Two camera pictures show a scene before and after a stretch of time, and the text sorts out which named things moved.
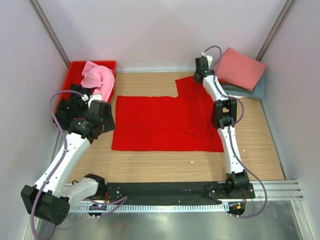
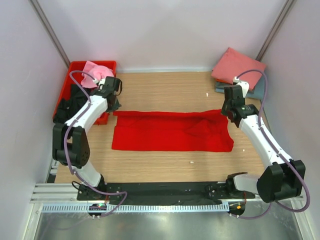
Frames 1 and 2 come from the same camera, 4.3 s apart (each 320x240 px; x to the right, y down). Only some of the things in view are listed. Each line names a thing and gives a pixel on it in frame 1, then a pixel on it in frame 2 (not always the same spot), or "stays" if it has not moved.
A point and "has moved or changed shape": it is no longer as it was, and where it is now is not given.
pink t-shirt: x=100 y=77 stays
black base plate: x=172 y=191 stays
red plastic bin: x=74 y=76 stays
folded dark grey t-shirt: x=230 y=87 stays
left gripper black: x=109 y=124 -> x=114 y=107
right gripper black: x=194 y=78 -> x=223 y=110
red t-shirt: x=182 y=123 has moved or changed shape
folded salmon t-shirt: x=239 y=68 stays
